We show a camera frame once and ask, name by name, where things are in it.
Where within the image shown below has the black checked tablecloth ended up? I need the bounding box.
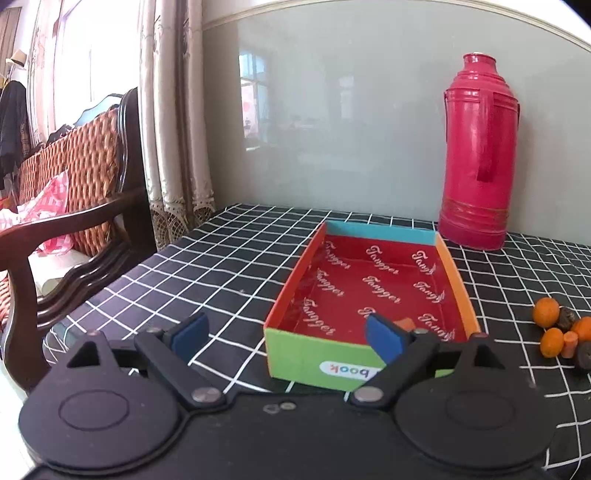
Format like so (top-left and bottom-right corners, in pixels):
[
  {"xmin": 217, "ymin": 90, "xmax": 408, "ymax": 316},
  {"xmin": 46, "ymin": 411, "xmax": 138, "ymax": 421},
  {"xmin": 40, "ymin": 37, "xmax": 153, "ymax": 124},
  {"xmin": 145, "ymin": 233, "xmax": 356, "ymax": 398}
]
[{"xmin": 43, "ymin": 203, "xmax": 591, "ymax": 480}]

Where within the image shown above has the pink plastic bag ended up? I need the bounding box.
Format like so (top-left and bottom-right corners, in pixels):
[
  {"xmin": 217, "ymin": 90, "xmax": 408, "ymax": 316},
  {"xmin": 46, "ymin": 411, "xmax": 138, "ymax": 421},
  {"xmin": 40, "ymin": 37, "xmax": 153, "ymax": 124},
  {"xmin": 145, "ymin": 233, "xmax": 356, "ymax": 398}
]
[{"xmin": 16, "ymin": 168, "xmax": 75, "ymax": 256}]

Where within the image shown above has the beige lace curtain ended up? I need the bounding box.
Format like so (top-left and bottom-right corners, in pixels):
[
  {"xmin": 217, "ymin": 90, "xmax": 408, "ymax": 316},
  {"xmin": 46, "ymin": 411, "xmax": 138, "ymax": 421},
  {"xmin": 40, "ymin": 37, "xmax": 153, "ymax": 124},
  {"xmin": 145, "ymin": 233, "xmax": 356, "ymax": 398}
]
[{"xmin": 137, "ymin": 0, "xmax": 216, "ymax": 253}]

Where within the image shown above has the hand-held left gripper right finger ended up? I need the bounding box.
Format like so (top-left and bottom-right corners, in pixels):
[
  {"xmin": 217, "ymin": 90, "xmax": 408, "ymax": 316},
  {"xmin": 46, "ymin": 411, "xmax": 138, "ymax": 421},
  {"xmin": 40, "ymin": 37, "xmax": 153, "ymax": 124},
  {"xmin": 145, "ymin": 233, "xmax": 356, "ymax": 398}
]
[{"xmin": 351, "ymin": 313, "xmax": 507, "ymax": 409}]

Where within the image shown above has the white seat cushion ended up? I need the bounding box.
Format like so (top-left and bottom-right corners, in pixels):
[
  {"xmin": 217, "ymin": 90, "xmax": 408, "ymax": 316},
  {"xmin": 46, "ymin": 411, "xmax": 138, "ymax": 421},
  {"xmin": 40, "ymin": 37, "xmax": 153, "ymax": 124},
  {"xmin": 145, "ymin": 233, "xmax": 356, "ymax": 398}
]
[{"xmin": 27, "ymin": 250, "xmax": 89, "ymax": 297}]

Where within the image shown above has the dark hanging coat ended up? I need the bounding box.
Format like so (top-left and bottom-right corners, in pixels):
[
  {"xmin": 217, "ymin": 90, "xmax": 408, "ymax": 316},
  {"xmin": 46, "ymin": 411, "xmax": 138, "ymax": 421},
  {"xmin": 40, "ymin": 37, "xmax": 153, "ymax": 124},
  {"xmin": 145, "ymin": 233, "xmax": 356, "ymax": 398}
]
[{"xmin": 0, "ymin": 80, "xmax": 31, "ymax": 191}]

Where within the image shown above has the red thermos flask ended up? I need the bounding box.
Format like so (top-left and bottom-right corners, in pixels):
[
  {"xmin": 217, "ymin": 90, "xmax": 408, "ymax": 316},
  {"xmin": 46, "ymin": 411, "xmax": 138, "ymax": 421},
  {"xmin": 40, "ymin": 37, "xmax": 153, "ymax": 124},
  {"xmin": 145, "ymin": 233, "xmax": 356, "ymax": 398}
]
[{"xmin": 437, "ymin": 52, "xmax": 522, "ymax": 252}]

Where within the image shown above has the wooden woven-back sofa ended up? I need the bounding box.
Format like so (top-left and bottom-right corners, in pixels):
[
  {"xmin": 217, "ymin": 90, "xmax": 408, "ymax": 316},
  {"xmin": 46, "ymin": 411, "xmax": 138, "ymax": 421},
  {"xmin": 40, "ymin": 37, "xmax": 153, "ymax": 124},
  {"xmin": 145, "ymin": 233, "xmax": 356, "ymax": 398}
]
[{"xmin": 0, "ymin": 87, "xmax": 156, "ymax": 394}]

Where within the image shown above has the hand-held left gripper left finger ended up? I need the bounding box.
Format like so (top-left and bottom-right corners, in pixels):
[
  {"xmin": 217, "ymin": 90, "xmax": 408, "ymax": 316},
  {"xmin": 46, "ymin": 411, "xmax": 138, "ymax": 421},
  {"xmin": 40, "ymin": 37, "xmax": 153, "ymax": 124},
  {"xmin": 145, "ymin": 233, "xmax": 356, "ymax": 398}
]
[{"xmin": 67, "ymin": 312, "xmax": 227, "ymax": 409}]

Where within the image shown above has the colourful cardboard box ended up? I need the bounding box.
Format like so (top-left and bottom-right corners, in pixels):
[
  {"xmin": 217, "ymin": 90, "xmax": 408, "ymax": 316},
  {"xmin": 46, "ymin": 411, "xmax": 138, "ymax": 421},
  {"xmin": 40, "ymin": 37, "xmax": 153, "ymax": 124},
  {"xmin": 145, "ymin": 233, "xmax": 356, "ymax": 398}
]
[{"xmin": 263, "ymin": 220, "xmax": 481, "ymax": 391}]

